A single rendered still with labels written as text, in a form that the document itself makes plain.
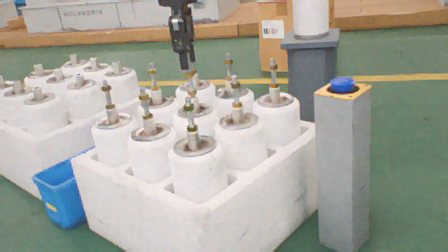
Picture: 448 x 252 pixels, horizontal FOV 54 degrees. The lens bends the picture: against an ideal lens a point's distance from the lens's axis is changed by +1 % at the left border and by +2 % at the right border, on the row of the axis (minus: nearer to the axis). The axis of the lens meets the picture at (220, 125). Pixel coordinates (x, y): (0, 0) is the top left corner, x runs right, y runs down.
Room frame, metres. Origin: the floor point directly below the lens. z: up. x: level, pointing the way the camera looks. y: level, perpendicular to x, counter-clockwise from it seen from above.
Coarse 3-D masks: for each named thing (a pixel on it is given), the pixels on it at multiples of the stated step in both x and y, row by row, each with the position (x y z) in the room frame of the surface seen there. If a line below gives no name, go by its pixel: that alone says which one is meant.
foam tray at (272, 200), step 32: (96, 160) 0.85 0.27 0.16; (288, 160) 0.73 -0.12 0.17; (96, 192) 0.78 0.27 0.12; (128, 192) 0.70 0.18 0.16; (160, 192) 0.65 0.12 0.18; (224, 192) 0.63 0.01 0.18; (256, 192) 0.66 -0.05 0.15; (288, 192) 0.73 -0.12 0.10; (96, 224) 0.81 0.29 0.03; (128, 224) 0.72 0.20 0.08; (160, 224) 0.64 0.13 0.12; (192, 224) 0.58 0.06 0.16; (224, 224) 0.60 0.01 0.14; (256, 224) 0.65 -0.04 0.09; (288, 224) 0.72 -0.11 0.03
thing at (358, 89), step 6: (360, 84) 0.70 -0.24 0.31; (318, 90) 0.70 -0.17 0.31; (324, 90) 0.69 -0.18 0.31; (330, 90) 0.69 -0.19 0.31; (354, 90) 0.67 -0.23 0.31; (360, 90) 0.67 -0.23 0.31; (366, 90) 0.67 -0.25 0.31; (330, 96) 0.67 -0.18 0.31; (336, 96) 0.66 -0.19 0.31; (342, 96) 0.65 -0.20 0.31; (348, 96) 0.65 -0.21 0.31; (354, 96) 0.65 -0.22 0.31
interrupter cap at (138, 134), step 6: (156, 126) 0.78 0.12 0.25; (162, 126) 0.77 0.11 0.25; (168, 126) 0.77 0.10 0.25; (132, 132) 0.76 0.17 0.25; (138, 132) 0.76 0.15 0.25; (144, 132) 0.76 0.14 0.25; (156, 132) 0.75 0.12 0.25; (162, 132) 0.74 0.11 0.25; (168, 132) 0.74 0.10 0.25; (132, 138) 0.73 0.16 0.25; (138, 138) 0.73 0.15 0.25; (144, 138) 0.73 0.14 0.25; (150, 138) 0.72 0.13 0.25; (156, 138) 0.72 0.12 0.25
